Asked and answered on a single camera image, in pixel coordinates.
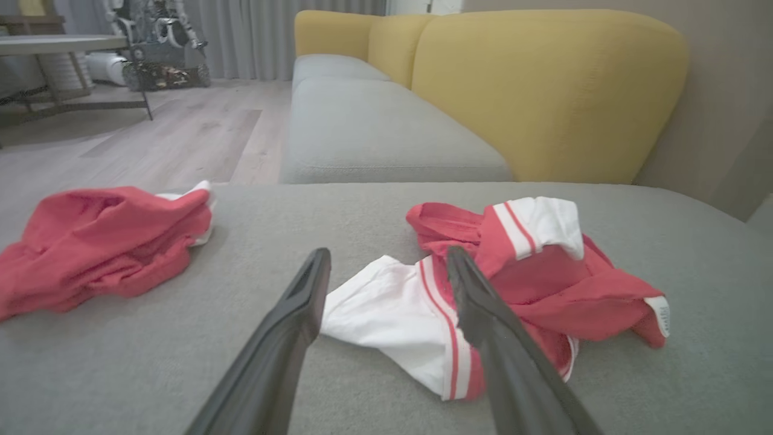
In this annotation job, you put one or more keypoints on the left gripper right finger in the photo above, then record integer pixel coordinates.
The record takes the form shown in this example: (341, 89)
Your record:
(519, 374)

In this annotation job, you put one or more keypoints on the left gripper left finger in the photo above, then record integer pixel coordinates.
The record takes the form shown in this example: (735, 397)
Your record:
(272, 362)

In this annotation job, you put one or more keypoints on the red shorts with white trim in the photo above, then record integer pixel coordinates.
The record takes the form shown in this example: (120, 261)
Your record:
(90, 241)

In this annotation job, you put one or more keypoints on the yellow sofa backrest cushion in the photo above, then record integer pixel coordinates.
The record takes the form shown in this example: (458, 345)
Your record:
(332, 33)
(543, 90)
(395, 48)

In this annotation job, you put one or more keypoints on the grey sofa seat cushion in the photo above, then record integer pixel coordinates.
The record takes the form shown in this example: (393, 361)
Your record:
(374, 133)
(338, 65)

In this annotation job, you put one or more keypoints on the white ribbed basket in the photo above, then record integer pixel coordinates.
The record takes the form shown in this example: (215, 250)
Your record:
(66, 72)

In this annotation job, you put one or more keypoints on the white cylindrical appliance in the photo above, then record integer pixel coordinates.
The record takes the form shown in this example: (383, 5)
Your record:
(107, 67)

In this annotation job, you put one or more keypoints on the grey table with wooden legs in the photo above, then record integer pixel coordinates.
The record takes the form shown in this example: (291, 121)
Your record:
(60, 43)

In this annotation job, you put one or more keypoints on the red white numbered jersey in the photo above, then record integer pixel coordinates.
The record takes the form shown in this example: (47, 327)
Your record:
(543, 284)

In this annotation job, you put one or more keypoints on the grey background robot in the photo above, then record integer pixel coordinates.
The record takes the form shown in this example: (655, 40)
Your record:
(157, 54)

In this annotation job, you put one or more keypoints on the grey curtain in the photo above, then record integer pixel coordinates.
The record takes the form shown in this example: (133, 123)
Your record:
(253, 36)

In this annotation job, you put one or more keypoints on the brown wooden shelf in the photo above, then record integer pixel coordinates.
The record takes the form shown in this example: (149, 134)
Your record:
(30, 24)

